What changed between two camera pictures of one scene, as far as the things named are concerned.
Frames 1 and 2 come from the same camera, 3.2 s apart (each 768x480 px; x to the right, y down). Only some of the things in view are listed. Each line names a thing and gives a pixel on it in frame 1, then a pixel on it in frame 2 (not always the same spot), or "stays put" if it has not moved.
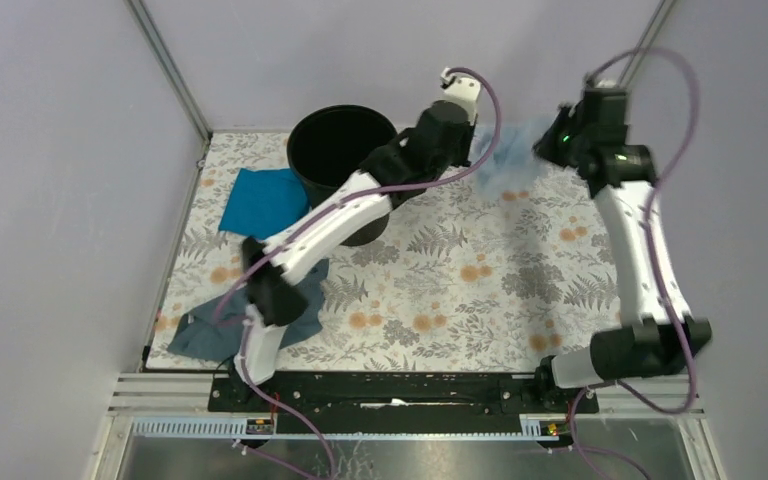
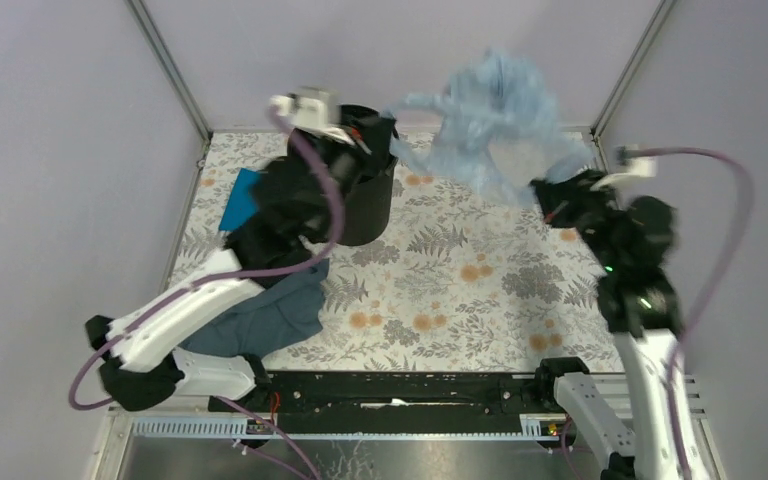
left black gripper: x=468 y=135 -> x=378 y=138
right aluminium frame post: x=657 y=20 stays put
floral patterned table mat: x=474 y=278 stays put
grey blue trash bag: x=213 y=331 stays put
